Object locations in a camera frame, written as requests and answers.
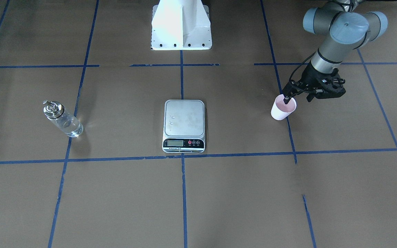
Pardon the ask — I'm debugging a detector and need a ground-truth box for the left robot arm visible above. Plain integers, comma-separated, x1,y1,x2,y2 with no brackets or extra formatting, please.
282,0,388,104

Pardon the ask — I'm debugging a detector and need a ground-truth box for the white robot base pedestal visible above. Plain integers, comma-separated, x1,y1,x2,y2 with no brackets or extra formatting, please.
150,0,213,51

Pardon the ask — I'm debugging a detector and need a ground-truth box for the digital kitchen scale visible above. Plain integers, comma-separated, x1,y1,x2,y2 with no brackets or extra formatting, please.
161,100,205,153

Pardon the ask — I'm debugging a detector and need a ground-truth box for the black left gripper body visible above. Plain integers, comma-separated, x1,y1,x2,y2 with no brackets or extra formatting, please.
300,63,346,102

